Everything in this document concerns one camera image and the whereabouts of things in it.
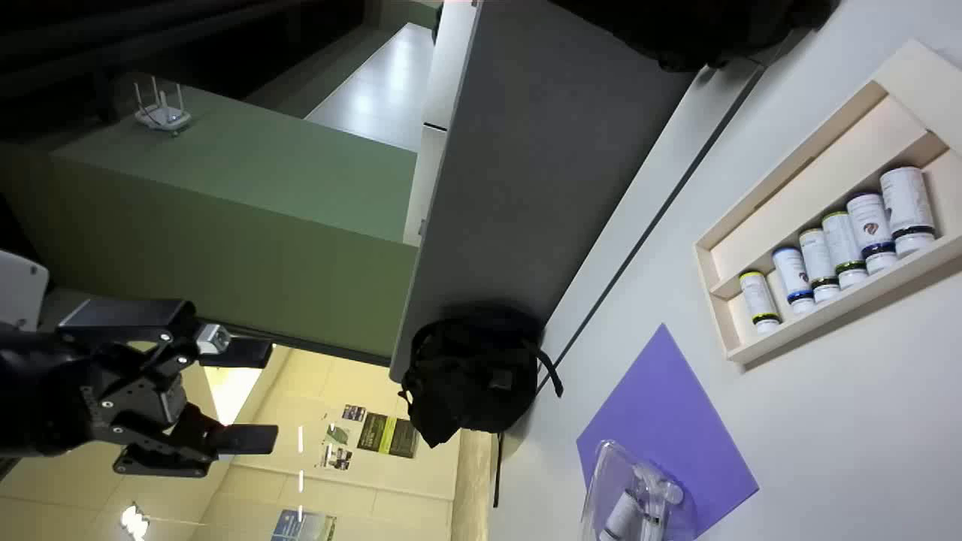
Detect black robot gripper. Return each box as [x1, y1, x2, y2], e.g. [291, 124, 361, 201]
[0, 296, 284, 478]

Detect white bottle yellow band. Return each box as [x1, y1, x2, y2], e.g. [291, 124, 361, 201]
[738, 267, 784, 336]

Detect light wooden divided box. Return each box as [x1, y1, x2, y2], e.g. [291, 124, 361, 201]
[693, 40, 962, 373]

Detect bright ceiling lamp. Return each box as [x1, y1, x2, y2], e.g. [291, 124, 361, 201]
[118, 500, 152, 541]

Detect black backpack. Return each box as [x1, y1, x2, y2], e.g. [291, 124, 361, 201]
[396, 306, 565, 507]

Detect white wifi router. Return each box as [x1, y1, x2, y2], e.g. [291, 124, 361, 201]
[131, 72, 196, 134]

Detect transparent plastic stand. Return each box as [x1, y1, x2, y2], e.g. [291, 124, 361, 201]
[579, 437, 692, 541]

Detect purple paper sheet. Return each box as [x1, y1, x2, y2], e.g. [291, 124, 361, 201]
[574, 322, 762, 541]

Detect white bottle blue band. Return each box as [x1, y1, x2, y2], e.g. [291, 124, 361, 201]
[771, 244, 816, 317]

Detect black bag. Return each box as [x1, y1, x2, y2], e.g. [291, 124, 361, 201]
[551, 0, 843, 72]

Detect white bottle olive band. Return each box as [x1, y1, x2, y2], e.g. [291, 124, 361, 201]
[798, 225, 845, 306]

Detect white bottle green band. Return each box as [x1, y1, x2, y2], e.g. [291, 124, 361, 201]
[821, 207, 871, 294]

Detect white bottle purple band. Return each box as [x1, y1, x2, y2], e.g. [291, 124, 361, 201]
[845, 188, 902, 280]

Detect small wall photo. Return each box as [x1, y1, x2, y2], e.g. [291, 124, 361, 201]
[323, 441, 356, 473]

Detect dark framed wall poster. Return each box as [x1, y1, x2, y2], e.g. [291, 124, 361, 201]
[356, 408, 393, 454]
[389, 416, 420, 462]

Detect blue wall poster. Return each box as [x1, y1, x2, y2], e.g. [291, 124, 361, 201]
[268, 507, 339, 541]

